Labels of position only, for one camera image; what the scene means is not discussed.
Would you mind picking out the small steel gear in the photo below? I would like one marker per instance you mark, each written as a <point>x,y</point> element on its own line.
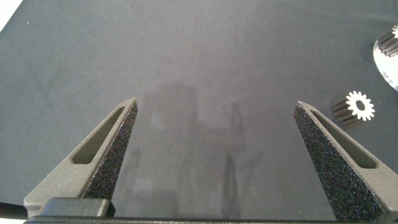
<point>352,104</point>

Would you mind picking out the round white plate with pins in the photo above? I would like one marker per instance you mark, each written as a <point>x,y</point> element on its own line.
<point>385,70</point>

